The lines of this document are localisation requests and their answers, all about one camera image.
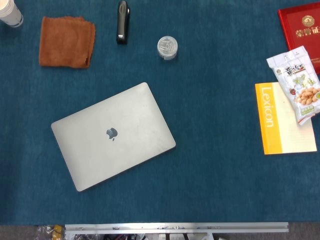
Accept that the silver Apple laptop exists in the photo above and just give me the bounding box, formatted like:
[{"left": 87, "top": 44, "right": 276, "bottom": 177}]
[{"left": 50, "top": 81, "right": 177, "bottom": 193}]

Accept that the black red cable bundle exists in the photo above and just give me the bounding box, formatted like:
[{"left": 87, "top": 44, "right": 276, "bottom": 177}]
[{"left": 102, "top": 233, "right": 151, "bottom": 240}]

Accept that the aluminium frame rail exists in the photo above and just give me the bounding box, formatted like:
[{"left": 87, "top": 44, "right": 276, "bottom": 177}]
[{"left": 64, "top": 221, "right": 290, "bottom": 235}]

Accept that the clear round plastic container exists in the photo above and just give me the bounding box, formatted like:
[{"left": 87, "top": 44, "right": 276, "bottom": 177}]
[{"left": 157, "top": 35, "right": 179, "bottom": 61}]

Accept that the peanut snack bag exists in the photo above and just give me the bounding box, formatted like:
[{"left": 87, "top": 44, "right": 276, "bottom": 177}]
[{"left": 266, "top": 45, "right": 320, "bottom": 126}]

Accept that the blue felt tablecloth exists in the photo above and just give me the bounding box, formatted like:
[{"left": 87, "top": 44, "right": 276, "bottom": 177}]
[{"left": 0, "top": 0, "right": 320, "bottom": 226}]

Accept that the brown folded cloth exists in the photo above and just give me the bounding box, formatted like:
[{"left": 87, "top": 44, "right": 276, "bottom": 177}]
[{"left": 38, "top": 15, "right": 97, "bottom": 69}]

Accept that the clear plastic bag yellow item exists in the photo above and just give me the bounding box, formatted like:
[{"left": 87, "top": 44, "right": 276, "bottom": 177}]
[{"left": 34, "top": 224, "right": 66, "bottom": 240}]

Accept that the yellow Lexicon notebook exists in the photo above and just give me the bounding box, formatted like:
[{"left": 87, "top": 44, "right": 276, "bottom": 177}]
[{"left": 254, "top": 81, "right": 318, "bottom": 156}]

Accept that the red certificate folder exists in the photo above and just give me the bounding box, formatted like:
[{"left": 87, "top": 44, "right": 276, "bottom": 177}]
[{"left": 277, "top": 1, "right": 320, "bottom": 75}]

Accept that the black stapler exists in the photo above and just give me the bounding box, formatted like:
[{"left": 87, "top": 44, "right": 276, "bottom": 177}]
[{"left": 115, "top": 0, "right": 131, "bottom": 46}]

